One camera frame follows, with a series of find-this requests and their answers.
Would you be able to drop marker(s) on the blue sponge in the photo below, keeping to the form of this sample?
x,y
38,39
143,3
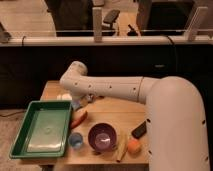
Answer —
x,y
75,105

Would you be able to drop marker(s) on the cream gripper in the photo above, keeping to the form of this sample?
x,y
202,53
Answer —
x,y
77,114

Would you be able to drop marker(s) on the purple bowl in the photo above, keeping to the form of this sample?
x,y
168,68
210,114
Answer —
x,y
102,137

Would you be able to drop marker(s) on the green plastic tray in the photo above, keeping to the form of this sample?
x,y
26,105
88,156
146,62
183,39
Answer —
x,y
43,132

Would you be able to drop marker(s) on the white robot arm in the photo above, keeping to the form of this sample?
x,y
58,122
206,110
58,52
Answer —
x,y
175,114

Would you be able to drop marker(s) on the blue cup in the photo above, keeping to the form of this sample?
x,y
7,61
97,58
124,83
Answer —
x,y
75,140

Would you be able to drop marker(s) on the white horizontal rail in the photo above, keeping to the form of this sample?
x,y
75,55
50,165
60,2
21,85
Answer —
x,y
106,41

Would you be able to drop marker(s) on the yellow banana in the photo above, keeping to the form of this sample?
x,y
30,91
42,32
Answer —
x,y
122,146

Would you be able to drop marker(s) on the orange fruit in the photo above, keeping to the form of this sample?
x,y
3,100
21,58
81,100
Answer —
x,y
134,146

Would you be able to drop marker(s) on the orange carrot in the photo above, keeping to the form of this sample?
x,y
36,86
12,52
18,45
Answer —
x,y
79,120

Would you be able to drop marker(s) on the black office chair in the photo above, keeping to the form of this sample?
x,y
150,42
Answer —
x,y
108,21

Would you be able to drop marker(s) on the black rectangular remote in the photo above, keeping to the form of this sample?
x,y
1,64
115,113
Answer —
x,y
139,131

